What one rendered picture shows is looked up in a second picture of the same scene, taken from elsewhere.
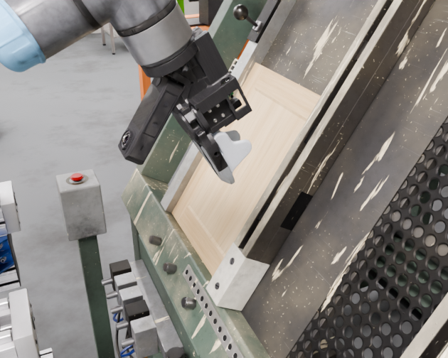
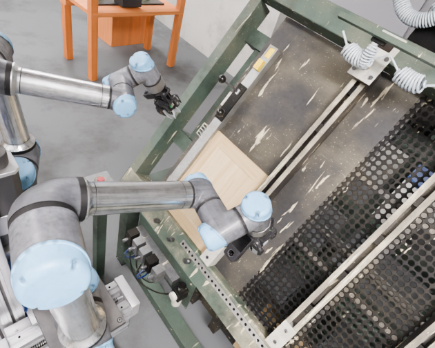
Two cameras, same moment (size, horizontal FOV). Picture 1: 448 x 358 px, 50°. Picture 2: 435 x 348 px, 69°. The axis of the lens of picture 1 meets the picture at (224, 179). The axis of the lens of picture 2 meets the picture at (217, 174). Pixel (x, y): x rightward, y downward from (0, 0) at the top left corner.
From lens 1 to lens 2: 74 cm
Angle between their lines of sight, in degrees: 27
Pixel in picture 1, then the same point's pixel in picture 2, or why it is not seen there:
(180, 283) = (178, 248)
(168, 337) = (171, 273)
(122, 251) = not seen: hidden behind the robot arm
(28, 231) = not seen: hidden behind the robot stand
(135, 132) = (237, 252)
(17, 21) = (224, 242)
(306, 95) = (253, 166)
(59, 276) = not seen: hidden behind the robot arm
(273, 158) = (233, 193)
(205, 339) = (198, 279)
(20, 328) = (132, 300)
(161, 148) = (148, 159)
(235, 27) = (199, 95)
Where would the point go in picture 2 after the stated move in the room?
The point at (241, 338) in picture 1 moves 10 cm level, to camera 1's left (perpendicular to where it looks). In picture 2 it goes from (221, 282) to (199, 285)
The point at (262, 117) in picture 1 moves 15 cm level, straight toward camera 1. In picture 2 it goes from (224, 166) to (231, 190)
